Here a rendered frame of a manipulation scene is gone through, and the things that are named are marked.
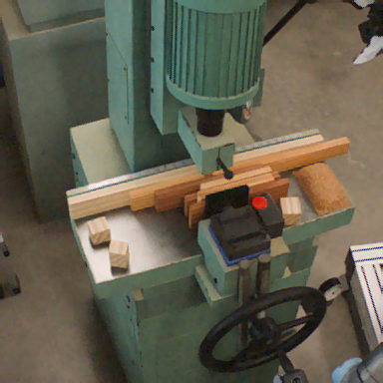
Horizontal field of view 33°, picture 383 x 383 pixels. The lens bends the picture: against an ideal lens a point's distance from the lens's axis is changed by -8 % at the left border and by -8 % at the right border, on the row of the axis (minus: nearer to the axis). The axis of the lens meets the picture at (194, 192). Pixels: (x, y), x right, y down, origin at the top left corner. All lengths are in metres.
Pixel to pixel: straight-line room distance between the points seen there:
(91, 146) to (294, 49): 1.98
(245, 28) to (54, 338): 1.48
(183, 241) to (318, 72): 2.13
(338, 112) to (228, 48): 2.07
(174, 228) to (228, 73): 0.39
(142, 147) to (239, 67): 0.49
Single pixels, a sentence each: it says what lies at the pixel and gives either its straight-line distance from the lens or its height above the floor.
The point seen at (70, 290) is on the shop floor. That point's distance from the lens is 2.43.
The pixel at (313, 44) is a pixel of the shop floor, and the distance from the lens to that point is 3.62.
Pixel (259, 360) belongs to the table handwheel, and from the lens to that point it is 1.49.
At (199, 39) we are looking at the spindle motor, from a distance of 1.14.
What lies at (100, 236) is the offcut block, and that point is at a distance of 1.38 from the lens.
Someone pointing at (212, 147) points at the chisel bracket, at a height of 1.07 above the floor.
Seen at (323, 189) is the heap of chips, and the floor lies 0.93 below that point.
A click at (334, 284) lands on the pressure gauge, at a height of 0.69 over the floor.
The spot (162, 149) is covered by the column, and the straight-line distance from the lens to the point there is 1.63.
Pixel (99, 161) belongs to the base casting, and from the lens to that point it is 1.70.
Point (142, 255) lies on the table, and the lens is 1.38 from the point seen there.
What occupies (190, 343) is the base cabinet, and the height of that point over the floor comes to 0.54.
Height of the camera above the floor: 2.00
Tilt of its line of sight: 47 degrees down
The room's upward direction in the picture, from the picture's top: 3 degrees clockwise
